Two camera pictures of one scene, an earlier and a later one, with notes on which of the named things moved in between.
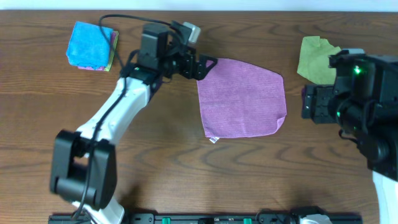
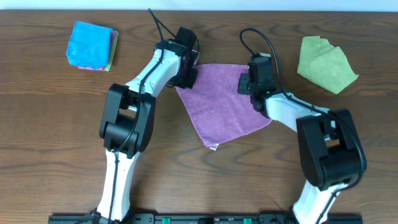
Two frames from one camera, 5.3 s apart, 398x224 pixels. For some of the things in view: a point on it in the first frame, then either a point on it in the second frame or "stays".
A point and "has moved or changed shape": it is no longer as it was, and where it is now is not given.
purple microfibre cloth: (240, 99) has moved or changed shape
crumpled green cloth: (313, 60) stays
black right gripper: (316, 99) -> (242, 89)
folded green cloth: (113, 51) stays
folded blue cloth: (88, 46) stays
